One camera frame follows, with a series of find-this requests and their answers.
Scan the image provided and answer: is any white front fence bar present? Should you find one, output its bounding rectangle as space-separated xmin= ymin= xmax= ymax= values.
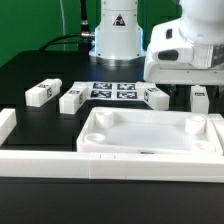
xmin=0 ymin=150 xmax=224 ymax=183

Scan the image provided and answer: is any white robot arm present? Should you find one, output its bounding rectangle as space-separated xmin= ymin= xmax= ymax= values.
xmin=89 ymin=0 xmax=224 ymax=85

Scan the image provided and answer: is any white desk top tray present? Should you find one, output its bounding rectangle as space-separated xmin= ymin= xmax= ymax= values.
xmin=77 ymin=107 xmax=223 ymax=156

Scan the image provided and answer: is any black cable with connector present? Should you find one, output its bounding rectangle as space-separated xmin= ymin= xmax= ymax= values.
xmin=39 ymin=0 xmax=98 ymax=52

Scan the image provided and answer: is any white thin cable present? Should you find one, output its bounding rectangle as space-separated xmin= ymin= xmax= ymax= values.
xmin=59 ymin=0 xmax=66 ymax=52

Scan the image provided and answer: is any white right fence block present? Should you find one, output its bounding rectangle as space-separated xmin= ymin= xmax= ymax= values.
xmin=210 ymin=114 xmax=224 ymax=155

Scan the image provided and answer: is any white left fence block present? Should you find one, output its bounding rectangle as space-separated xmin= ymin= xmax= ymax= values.
xmin=0 ymin=108 xmax=17 ymax=146

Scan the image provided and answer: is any white fence block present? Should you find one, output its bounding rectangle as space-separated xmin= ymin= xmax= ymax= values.
xmin=210 ymin=114 xmax=224 ymax=155
xmin=0 ymin=108 xmax=17 ymax=146

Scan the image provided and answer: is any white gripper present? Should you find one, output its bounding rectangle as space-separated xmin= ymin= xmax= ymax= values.
xmin=143 ymin=18 xmax=224 ymax=86

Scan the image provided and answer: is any marker tag sheet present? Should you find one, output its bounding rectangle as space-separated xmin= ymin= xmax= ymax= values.
xmin=72 ymin=81 xmax=144 ymax=101

